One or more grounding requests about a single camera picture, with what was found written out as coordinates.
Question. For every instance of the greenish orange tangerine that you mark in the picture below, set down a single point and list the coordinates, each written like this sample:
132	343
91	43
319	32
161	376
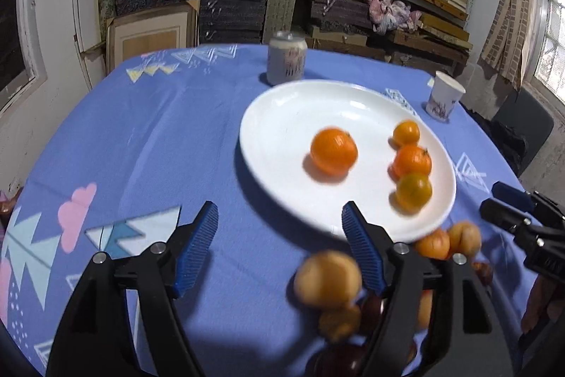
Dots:
412	192

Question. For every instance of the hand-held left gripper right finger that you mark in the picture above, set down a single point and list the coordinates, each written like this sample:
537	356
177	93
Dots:
362	249

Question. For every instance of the bright window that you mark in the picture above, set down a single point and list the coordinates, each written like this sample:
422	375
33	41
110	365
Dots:
551	50

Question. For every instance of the brown brick-pattern curtain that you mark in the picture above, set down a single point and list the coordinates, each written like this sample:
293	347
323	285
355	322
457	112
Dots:
512	10

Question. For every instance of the white framed window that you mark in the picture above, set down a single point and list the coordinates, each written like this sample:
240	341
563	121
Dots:
17	28

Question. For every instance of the white paper cup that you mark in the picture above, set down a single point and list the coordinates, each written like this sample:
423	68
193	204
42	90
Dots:
443	98

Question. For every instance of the small tan round fruit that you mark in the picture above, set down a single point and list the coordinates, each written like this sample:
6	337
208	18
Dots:
339	323

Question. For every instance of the medium tan lumpy fruit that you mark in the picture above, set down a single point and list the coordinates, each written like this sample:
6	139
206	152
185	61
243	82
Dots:
465	238

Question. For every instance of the pink crumpled cloth bundle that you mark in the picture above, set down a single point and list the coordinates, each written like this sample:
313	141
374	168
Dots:
390	12

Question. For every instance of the white door panel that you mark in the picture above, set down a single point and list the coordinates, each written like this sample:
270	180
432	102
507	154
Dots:
88	6

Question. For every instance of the small orange tangerine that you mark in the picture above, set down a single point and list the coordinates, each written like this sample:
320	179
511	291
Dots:
412	160
432	244
406	132

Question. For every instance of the large tan round fruit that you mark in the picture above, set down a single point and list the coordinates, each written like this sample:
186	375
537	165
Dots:
327	280

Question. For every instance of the person's right hand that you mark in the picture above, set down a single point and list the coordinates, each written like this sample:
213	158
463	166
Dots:
536	304

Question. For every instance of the black chair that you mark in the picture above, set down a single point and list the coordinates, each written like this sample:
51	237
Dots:
525	125

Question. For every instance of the large orange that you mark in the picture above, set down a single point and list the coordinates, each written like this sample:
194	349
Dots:
333	151

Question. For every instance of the blue patterned tablecloth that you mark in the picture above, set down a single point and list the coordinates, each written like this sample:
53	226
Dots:
154	147

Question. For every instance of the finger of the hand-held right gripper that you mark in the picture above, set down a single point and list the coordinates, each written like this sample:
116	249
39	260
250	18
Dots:
510	192
501	214

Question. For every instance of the cardboard box with wooden panel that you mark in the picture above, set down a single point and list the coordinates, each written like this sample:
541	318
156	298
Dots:
150	37

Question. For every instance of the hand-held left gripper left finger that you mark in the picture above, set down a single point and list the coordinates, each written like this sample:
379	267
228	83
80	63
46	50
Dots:
196	253

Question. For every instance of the white round plate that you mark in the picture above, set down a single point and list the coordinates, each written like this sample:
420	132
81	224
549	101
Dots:
282	129

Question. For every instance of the white drink can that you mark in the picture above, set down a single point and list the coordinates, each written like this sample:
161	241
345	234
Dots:
286	59

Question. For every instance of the shiny brown fruit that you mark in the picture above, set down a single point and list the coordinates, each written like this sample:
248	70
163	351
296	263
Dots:
483	273

